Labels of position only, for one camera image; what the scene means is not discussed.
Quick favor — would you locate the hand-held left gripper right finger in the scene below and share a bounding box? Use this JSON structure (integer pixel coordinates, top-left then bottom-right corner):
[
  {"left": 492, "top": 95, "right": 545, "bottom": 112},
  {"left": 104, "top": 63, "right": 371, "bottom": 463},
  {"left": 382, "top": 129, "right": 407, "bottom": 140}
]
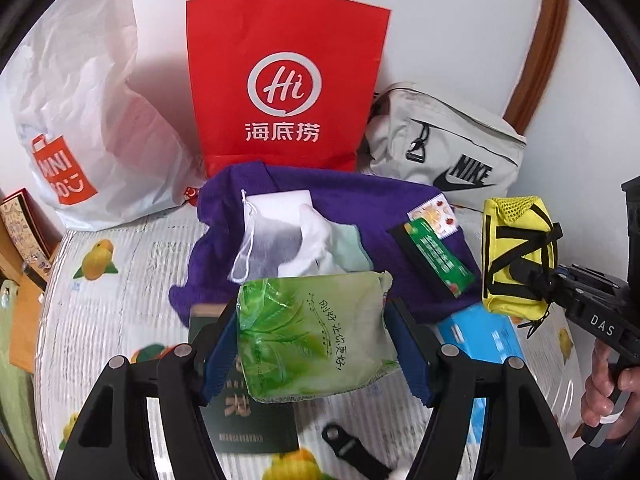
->
[{"left": 382, "top": 297, "right": 573, "bottom": 480}]

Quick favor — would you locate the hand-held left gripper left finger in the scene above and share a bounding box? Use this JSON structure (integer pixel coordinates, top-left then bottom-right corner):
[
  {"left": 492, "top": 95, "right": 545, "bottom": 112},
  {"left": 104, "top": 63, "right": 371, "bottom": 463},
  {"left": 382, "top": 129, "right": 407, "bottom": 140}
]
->
[{"left": 55, "top": 300, "right": 241, "bottom": 480}]

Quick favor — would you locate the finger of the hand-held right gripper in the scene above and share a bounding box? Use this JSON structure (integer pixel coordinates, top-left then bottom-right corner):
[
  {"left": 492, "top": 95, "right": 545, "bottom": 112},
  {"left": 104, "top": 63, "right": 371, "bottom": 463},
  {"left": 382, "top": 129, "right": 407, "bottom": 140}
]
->
[{"left": 510, "top": 255, "right": 571, "bottom": 307}]

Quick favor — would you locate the yellow pouch with black straps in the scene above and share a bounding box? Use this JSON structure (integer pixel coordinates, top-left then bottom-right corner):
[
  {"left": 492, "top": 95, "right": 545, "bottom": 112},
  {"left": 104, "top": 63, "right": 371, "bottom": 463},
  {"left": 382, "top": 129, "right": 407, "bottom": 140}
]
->
[{"left": 481, "top": 195, "right": 563, "bottom": 322}]

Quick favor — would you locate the green tissue pack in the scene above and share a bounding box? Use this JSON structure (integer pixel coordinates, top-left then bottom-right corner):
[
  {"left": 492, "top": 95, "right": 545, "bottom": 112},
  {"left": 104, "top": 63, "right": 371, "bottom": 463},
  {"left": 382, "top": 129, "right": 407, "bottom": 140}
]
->
[{"left": 235, "top": 270, "right": 401, "bottom": 403}]

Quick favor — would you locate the fruit print sachet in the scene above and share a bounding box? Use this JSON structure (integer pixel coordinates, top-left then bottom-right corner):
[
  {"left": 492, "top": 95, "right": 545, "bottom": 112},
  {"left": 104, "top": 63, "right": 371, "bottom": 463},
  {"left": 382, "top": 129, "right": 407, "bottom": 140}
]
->
[{"left": 407, "top": 195, "right": 458, "bottom": 238}]

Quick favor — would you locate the person's right hand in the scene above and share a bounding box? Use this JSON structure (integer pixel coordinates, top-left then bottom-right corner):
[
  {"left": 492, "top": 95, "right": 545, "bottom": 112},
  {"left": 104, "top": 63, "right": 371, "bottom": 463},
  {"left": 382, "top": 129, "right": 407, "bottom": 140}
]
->
[{"left": 580, "top": 345, "right": 640, "bottom": 429}]

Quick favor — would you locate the blue paper box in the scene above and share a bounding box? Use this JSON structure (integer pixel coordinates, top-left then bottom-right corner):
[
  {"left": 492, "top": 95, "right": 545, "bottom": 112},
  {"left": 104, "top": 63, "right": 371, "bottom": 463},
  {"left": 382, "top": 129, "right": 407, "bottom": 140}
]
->
[{"left": 434, "top": 305, "right": 526, "bottom": 431}]

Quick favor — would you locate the dark green book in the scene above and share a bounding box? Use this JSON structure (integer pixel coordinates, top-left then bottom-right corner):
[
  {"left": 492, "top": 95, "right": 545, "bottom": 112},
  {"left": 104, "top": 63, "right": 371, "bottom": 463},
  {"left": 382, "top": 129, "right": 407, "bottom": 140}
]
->
[{"left": 189, "top": 304, "right": 301, "bottom": 456}]

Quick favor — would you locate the green long packet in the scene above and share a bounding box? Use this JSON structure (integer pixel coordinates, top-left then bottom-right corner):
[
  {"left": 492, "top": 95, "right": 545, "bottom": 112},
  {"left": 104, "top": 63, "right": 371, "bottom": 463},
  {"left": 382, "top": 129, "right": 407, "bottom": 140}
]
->
[{"left": 389, "top": 219, "right": 476, "bottom": 300}]

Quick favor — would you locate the fruit print table cover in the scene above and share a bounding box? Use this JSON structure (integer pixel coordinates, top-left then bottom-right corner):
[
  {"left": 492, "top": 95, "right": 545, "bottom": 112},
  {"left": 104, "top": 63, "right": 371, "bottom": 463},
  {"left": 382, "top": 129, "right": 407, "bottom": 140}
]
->
[{"left": 35, "top": 200, "right": 596, "bottom": 480}]

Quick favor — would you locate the light green cloth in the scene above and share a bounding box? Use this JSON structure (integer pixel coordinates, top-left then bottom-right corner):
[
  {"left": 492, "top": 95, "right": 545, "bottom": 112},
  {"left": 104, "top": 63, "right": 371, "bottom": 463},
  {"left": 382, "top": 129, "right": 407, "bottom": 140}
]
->
[{"left": 320, "top": 225, "right": 376, "bottom": 276}]

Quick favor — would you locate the white sock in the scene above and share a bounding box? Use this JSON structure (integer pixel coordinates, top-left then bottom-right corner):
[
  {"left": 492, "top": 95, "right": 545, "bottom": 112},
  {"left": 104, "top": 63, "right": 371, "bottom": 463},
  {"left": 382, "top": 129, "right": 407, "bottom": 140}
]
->
[{"left": 297, "top": 203, "right": 336, "bottom": 276}]

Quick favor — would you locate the purple cloth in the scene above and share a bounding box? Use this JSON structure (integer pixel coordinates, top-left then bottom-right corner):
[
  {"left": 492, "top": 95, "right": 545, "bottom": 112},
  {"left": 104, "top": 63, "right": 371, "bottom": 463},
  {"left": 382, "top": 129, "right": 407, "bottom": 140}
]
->
[{"left": 168, "top": 161, "right": 483, "bottom": 325}]

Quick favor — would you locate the beige sling bag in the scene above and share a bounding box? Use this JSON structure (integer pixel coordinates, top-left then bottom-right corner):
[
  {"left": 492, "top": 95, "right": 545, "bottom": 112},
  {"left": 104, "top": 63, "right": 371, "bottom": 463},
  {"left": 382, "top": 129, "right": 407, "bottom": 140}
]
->
[{"left": 361, "top": 81, "right": 528, "bottom": 206}]

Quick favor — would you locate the wooden cabinet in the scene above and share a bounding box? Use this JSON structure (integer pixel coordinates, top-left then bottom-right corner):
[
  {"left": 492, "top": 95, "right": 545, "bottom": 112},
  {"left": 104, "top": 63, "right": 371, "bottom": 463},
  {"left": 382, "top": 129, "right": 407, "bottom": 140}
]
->
[{"left": 0, "top": 185, "right": 66, "bottom": 373}]

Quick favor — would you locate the patterned book with red edge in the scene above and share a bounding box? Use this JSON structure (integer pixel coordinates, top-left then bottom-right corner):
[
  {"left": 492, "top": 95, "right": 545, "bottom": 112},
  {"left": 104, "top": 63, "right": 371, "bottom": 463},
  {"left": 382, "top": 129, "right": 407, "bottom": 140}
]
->
[{"left": 0, "top": 189, "right": 56, "bottom": 271}]

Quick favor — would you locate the white plastic shopping bag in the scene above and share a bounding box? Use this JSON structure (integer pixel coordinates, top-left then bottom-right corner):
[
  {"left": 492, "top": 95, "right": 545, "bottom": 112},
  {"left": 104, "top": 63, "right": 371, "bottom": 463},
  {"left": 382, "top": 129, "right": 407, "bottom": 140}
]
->
[{"left": 6, "top": 0, "right": 206, "bottom": 232}]

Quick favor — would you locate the red paper bag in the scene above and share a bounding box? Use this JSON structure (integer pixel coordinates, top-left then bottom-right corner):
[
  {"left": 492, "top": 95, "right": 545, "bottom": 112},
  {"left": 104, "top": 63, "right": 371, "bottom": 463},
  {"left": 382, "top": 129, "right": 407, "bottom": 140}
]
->
[{"left": 186, "top": 0, "right": 392, "bottom": 177}]

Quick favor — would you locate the black strap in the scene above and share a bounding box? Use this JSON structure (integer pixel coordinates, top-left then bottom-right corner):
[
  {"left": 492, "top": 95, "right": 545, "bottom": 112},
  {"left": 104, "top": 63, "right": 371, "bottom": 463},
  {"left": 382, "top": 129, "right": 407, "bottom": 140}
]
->
[{"left": 321, "top": 423, "right": 393, "bottom": 480}]

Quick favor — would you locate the white mesh drawstring bag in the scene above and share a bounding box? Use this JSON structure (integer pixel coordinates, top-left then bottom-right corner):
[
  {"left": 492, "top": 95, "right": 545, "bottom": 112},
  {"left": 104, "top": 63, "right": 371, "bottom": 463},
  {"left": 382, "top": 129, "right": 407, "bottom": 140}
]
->
[{"left": 230, "top": 189, "right": 311, "bottom": 283}]

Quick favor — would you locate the brown wooden door frame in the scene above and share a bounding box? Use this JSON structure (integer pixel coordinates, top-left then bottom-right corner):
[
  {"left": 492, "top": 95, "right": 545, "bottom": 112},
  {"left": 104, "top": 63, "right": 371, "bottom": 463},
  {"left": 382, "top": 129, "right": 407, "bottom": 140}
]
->
[{"left": 502, "top": 0, "right": 571, "bottom": 133}]

